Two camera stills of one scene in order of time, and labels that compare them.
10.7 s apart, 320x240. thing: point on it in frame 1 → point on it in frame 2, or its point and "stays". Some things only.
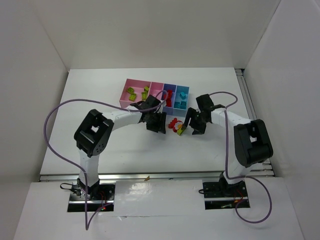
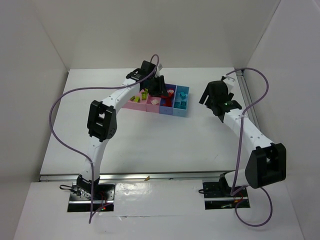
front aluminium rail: [128, 177] stays
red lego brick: [168, 102] stays
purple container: [171, 91] stays
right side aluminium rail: [264, 169] stays
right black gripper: [196, 121] → [208, 93]
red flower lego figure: [176, 125] → [168, 97]
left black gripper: [155, 121] → [158, 88]
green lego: [144, 94] stays
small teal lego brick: [182, 105] stays
